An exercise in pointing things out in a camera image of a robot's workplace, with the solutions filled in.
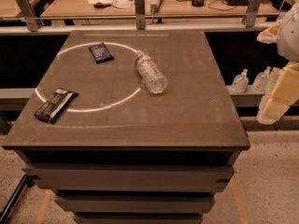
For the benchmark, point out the white handheld tool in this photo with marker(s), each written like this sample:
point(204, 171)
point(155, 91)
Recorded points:
point(155, 5)

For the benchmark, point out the clear sanitizer bottle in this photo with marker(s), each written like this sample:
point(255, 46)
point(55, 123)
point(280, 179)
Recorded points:
point(261, 79)
point(240, 82)

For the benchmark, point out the metal rail bracket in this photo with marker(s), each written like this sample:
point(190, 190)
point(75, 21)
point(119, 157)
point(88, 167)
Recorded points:
point(32, 22)
point(254, 6)
point(140, 14)

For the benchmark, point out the right clear sanitizer bottle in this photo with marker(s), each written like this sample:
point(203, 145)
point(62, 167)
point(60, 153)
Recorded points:
point(261, 79)

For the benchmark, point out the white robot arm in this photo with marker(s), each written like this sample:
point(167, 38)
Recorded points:
point(288, 39)

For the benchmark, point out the grey stacked table base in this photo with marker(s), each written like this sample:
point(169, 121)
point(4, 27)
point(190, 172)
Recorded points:
point(132, 194)

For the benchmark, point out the right metal rail bracket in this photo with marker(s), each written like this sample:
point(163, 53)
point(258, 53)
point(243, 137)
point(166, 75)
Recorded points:
point(254, 6)

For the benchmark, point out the clear plastic water bottle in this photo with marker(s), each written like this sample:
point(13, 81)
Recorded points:
point(154, 79)

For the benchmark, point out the middle metal rail bracket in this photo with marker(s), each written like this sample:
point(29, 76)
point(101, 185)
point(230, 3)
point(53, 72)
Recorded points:
point(140, 14)

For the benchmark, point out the left clear sanitizer bottle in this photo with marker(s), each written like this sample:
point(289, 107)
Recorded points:
point(240, 82)

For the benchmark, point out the left metal rail bracket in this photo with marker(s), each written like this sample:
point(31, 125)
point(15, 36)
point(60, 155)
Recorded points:
point(32, 22)

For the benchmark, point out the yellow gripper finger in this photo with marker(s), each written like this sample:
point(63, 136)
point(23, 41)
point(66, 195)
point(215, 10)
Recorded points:
point(269, 35)
point(280, 94)

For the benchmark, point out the black snack bar wrapper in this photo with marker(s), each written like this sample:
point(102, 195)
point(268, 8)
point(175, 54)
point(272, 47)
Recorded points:
point(53, 107)

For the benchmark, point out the dark blue snack packet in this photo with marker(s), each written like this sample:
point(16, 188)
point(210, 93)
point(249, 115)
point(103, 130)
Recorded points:
point(100, 53)

